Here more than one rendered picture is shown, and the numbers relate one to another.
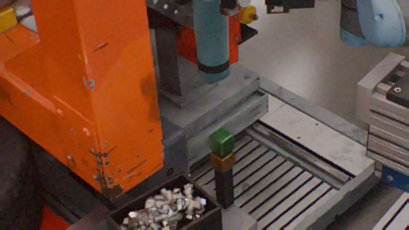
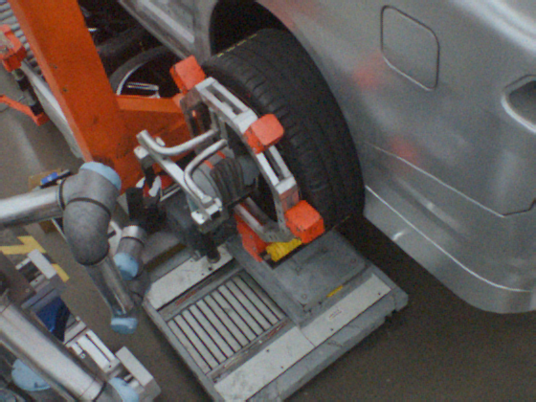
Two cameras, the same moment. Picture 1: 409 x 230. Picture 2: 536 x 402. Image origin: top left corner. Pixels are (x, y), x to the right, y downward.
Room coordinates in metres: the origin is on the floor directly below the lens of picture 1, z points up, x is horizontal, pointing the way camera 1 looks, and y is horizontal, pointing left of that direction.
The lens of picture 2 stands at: (2.27, -1.47, 2.36)
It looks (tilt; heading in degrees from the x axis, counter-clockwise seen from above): 50 degrees down; 103
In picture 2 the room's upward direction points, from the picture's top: 12 degrees counter-clockwise
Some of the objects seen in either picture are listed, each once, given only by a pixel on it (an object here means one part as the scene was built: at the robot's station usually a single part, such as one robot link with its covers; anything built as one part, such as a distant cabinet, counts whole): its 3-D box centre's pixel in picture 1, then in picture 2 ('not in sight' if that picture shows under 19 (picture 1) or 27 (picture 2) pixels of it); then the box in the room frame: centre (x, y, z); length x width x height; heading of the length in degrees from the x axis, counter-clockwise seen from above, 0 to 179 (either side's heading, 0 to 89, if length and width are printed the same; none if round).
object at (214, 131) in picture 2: not in sight; (176, 125); (1.71, -0.06, 1.03); 0.19 x 0.18 x 0.11; 41
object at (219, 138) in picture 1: (221, 141); not in sight; (1.24, -0.04, 0.64); 0.04 x 0.04 x 0.04; 41
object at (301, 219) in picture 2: not in sight; (303, 222); (2.08, -0.29, 0.85); 0.09 x 0.08 x 0.07; 131
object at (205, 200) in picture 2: not in sight; (212, 161); (1.84, -0.21, 1.03); 0.19 x 0.18 x 0.11; 41
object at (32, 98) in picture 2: not in sight; (24, 85); (0.54, 1.07, 0.30); 0.09 x 0.05 x 0.50; 131
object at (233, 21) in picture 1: (206, 33); (265, 229); (1.90, -0.03, 0.48); 0.16 x 0.12 x 0.17; 41
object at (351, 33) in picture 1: (363, 20); (135, 281); (1.56, -0.40, 0.71); 0.11 x 0.08 x 0.11; 88
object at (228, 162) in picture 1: (222, 159); not in sight; (1.24, -0.04, 0.59); 0.04 x 0.04 x 0.04; 41
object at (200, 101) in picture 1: (180, 61); (299, 236); (2.00, 0.06, 0.32); 0.40 x 0.30 x 0.28; 131
